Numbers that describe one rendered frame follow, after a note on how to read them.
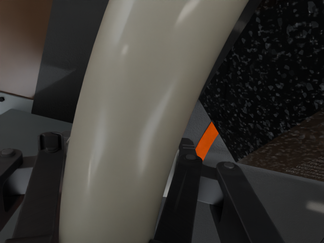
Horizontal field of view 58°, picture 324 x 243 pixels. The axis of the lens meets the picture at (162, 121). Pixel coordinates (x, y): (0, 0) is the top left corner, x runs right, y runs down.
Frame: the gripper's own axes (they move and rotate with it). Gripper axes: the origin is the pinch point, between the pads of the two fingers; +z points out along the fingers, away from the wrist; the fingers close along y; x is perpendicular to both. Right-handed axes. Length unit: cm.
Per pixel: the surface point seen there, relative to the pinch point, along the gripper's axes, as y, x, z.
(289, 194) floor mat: 59, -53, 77
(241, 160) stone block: 16.4, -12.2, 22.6
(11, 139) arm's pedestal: -39, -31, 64
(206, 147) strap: 24, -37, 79
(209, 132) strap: 24, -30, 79
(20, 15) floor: -42, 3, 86
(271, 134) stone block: 16.6, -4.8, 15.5
